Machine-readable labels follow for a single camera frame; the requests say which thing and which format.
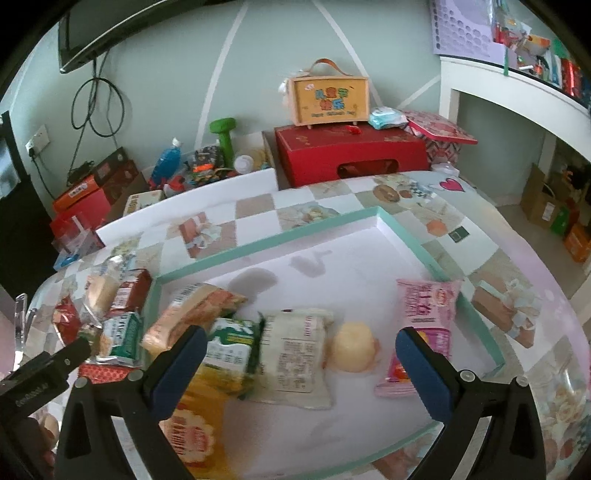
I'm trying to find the teal-edged white tray box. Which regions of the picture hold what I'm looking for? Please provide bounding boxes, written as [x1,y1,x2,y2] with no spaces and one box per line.
[143,205,506,480]

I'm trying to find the red crinkled snack packet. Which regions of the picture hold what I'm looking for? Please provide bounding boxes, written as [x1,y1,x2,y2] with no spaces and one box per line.
[52,295,86,347]

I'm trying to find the blue liquid bottle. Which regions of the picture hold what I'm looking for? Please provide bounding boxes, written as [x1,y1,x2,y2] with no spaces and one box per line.
[148,137,184,191]

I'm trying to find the red dotted snack packet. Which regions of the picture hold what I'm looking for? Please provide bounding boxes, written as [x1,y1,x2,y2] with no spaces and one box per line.
[78,362,148,385]

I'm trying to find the person's left hand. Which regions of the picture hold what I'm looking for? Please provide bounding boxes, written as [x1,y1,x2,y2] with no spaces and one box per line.
[28,413,60,467]

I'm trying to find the black flat television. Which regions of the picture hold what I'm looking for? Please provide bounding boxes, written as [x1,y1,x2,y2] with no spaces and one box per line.
[58,0,245,75]

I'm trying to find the orange flat box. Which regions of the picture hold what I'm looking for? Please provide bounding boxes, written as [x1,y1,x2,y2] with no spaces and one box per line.
[52,174,100,213]

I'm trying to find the orange brown snack packet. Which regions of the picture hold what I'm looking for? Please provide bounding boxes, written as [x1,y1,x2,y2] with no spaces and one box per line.
[140,282,249,365]

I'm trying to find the clear plastic box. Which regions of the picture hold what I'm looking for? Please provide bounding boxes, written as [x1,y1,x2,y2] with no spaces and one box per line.
[51,215,105,259]

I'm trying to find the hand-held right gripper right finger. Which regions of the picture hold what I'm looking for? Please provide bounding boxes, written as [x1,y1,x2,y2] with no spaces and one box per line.
[394,327,552,480]

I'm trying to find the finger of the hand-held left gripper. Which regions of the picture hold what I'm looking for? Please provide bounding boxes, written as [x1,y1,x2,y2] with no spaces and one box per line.
[41,337,93,372]

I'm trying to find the purple perforated sheet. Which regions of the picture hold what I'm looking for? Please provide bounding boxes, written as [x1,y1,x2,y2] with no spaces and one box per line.
[429,0,506,63]

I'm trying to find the pale round bun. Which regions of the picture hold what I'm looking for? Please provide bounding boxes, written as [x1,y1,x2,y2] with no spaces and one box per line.
[329,322,380,372]

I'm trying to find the brown floor cardboard box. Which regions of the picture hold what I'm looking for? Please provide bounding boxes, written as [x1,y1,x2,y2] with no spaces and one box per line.
[522,164,573,232]

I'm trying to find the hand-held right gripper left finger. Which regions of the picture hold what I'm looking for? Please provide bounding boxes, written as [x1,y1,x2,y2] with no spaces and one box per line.
[54,324,208,480]

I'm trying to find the light blue pack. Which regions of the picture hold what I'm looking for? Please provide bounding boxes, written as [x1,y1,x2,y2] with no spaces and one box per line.
[368,106,409,131]

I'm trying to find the black cable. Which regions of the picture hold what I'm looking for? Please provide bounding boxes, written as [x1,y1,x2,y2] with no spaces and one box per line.
[67,46,125,178]

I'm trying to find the yellow snack packet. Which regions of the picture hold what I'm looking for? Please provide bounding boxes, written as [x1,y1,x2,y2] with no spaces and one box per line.
[159,364,241,478]

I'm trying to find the clear-wrapped round bread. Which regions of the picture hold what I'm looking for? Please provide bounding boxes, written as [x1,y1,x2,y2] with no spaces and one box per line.
[83,256,139,324]

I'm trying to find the dark brown box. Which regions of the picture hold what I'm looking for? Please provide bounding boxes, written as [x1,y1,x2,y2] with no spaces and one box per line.
[90,148,139,204]

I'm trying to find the white wall socket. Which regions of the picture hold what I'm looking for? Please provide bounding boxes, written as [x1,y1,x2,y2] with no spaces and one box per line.
[25,124,51,158]

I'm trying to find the white cartoon card box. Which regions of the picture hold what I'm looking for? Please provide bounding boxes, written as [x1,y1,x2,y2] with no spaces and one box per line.
[122,189,164,217]

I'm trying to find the orange floor box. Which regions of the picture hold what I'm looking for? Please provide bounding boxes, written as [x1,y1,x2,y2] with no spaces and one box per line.
[563,222,591,264]

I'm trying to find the green white cracker packet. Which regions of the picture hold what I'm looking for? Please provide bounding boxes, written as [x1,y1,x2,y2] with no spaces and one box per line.
[198,316,266,400]
[95,311,145,367]

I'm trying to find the brown toy cardboard box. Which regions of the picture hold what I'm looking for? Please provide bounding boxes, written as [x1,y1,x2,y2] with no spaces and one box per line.
[111,131,280,217]

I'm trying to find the green box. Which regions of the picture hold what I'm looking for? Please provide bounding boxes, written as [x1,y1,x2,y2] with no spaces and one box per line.
[551,203,572,237]

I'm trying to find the white paper-look snack packet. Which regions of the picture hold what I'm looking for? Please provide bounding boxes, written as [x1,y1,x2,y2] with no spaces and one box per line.
[252,308,335,411]

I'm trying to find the pile of colourful shelf items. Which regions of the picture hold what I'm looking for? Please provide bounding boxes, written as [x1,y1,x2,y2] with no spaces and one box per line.
[492,0,591,100]

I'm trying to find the orange carry box with handle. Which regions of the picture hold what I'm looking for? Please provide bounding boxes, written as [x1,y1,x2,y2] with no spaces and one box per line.
[278,58,371,129]

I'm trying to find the red gift box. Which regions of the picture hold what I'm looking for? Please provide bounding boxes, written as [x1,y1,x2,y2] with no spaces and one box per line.
[274,124,430,188]

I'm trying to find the clear acrylic stand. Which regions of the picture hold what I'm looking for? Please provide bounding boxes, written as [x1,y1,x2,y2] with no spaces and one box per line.
[13,293,33,356]

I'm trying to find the black cabinet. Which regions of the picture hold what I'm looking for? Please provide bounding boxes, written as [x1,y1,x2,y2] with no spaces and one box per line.
[0,111,51,287]

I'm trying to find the checked patterned tablecloth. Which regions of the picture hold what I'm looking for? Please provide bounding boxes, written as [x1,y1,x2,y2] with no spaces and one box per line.
[25,170,587,480]

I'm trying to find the pile of colourful toys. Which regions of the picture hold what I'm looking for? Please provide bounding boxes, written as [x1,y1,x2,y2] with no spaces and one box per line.
[187,145,236,185]

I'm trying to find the blue flat box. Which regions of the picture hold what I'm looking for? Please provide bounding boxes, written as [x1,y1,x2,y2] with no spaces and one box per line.
[53,251,81,273]

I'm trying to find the dark red biscuit packet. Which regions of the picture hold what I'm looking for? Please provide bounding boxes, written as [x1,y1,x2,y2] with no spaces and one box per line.
[108,269,153,319]

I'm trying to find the red cardboard box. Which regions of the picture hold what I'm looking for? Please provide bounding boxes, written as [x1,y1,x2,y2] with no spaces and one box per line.
[48,189,112,241]

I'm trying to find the white shelf unit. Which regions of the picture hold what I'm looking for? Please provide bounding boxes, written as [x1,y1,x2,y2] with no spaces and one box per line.
[438,54,591,204]

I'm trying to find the white foam board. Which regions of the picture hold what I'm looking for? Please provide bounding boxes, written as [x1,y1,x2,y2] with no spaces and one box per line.
[95,167,280,245]

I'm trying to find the pink snack packet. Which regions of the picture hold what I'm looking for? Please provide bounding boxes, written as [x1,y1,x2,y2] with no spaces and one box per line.
[373,278,464,398]

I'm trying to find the green dumbbell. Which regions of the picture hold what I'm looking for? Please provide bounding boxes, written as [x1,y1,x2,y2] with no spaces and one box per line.
[209,117,238,169]

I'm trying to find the pink patterned tin box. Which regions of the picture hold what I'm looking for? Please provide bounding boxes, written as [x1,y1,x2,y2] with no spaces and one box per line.
[404,110,478,162]

